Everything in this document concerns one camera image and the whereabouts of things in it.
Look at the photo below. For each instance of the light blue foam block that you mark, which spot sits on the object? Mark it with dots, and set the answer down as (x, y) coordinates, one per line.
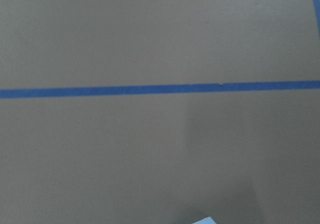
(206, 220)

